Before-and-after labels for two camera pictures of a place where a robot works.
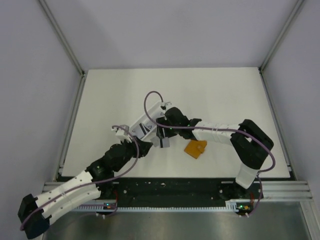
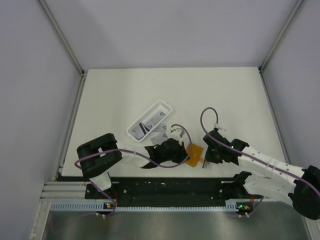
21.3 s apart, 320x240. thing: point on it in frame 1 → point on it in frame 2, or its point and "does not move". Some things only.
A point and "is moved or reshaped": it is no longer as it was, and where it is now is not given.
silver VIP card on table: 156,141 does not move
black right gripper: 160,132 → 210,158
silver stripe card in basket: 139,130 does not move
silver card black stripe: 164,143 is moved or reshaped
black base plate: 178,191 does not move
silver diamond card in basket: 150,125 does not move
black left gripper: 143,146 → 182,154
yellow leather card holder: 195,148 is moved or reshaped
